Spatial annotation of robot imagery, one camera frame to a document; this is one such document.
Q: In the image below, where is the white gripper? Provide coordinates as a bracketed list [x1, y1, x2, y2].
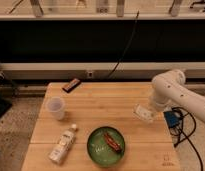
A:
[149, 97, 167, 112]

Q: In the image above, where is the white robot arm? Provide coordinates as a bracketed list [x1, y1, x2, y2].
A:
[150, 69, 205, 123]

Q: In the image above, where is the translucent white ceramic cup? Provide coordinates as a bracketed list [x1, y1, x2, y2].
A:
[45, 97, 65, 120]

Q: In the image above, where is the blue power box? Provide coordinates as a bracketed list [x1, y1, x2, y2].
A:
[164, 111, 180, 128]

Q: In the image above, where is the brown snack bar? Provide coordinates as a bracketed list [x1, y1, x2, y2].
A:
[104, 132, 122, 153]

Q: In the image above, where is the wooden table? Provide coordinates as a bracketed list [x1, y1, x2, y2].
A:
[22, 82, 180, 171]

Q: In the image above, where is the green bowl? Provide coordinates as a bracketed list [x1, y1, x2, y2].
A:
[87, 126, 126, 168]

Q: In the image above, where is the dark rectangular bar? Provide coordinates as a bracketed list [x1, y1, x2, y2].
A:
[62, 78, 81, 93]

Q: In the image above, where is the white plastic bottle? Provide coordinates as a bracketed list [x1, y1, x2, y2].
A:
[49, 124, 77, 164]

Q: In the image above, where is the black floor cable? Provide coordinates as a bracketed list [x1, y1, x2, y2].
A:
[170, 107, 205, 171]

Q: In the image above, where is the wall outlet plate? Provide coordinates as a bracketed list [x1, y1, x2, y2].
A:
[87, 70, 94, 79]

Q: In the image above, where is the black hanging cable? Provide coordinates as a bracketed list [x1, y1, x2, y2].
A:
[105, 10, 141, 80]

